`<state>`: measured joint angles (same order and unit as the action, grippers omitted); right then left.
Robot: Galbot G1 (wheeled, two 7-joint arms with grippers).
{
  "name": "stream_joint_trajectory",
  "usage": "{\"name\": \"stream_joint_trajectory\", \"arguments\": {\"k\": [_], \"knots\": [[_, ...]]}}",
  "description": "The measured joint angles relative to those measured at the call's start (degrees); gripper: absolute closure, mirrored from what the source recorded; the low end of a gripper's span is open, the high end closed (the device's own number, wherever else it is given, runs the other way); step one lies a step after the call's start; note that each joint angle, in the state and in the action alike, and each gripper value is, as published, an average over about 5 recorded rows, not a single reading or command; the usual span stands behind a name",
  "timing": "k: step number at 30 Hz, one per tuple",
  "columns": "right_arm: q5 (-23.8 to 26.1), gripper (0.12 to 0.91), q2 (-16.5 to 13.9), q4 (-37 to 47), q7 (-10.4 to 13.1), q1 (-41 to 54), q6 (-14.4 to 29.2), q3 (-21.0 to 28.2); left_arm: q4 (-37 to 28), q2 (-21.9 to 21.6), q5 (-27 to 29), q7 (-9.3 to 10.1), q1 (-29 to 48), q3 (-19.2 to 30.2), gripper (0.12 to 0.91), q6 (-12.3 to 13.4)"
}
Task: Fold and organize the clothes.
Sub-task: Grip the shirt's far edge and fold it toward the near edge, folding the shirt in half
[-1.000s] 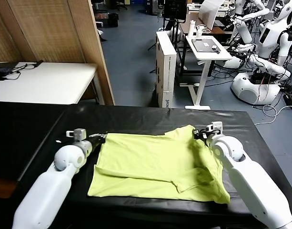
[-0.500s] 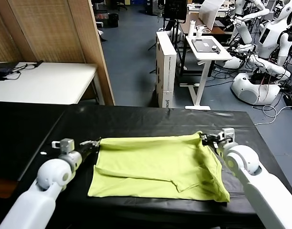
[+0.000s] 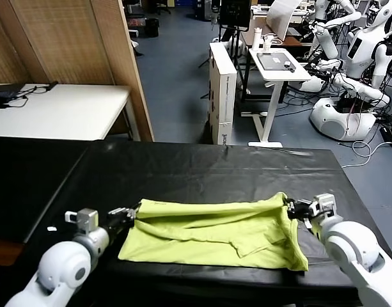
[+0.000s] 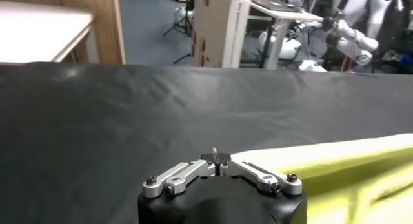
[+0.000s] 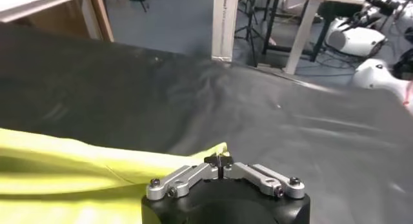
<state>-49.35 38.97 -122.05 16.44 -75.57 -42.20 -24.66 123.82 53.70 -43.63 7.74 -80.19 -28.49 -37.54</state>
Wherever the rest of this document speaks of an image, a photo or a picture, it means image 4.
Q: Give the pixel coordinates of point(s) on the wooden partition screen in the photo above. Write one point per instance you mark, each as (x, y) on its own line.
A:
(106, 22)

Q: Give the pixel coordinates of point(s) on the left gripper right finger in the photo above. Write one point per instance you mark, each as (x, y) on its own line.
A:
(258, 177)

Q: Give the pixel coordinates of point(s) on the white standing desk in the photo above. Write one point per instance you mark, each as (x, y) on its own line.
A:
(280, 28)

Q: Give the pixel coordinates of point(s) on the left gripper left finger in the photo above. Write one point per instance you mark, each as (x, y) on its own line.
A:
(180, 177)

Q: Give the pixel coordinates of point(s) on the tall white cardboard box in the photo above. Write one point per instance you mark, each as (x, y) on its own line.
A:
(216, 28)

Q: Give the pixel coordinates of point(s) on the lime green printed t-shirt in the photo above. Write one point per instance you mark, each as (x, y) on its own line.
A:
(338, 196)

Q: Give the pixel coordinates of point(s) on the black table cover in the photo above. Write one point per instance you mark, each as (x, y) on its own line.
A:
(96, 115)

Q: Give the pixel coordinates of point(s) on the white humanoid robot with base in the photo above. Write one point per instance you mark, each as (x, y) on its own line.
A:
(355, 41)

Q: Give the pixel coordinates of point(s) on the grey closed laptop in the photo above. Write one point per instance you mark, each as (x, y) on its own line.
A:
(274, 6)

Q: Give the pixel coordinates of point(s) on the black tripod stand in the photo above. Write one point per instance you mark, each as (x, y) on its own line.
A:
(186, 18)

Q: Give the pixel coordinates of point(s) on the white folding table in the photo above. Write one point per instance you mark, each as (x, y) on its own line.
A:
(38, 31)

